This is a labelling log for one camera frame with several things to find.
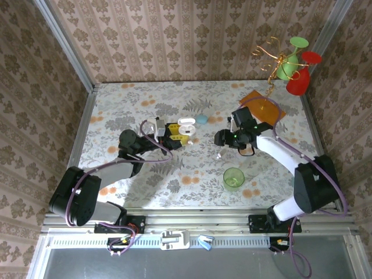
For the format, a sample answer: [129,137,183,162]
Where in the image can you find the thin black wire loop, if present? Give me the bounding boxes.
[237,144,256,157]

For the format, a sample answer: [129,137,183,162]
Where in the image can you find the white square earbud charging case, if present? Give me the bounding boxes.
[177,116,196,136]

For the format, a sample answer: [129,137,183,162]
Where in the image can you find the aluminium corner post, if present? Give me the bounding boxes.
[32,0,99,93]
[302,0,355,98]

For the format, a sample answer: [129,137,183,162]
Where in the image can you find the floral patterned tablecloth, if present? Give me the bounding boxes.
[80,80,334,209]

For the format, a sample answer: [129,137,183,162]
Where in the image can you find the white slotted cable duct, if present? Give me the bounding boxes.
[46,234,270,248]

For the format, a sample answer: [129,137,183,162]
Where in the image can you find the green transparent plastic cup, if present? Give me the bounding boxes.
[223,167,245,192]

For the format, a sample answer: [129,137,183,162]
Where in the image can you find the grey metal sheet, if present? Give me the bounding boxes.
[28,246,364,279]

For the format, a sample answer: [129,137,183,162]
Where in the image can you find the long aluminium frame rail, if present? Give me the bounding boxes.
[40,212,361,233]

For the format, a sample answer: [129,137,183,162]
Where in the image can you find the gold wire stand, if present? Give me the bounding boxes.
[238,36,287,123]

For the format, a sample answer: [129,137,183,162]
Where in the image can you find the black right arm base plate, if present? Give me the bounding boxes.
[248,214,302,234]

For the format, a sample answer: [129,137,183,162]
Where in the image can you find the white plastic bracket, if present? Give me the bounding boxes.
[160,229,190,251]

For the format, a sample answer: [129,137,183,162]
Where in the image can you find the red plastic wine glass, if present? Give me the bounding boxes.
[285,51,323,96]

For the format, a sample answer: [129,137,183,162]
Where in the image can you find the green plastic wine glass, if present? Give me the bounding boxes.
[275,37,309,81]

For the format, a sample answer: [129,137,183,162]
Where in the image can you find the black connector box yellow plug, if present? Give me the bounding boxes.
[106,237,133,252]
[269,237,294,252]

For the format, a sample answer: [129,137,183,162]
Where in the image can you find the aluminium table side rail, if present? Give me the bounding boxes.
[55,92,98,216]
[301,95,345,212]

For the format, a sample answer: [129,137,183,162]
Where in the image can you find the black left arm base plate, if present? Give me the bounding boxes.
[94,215,146,234]

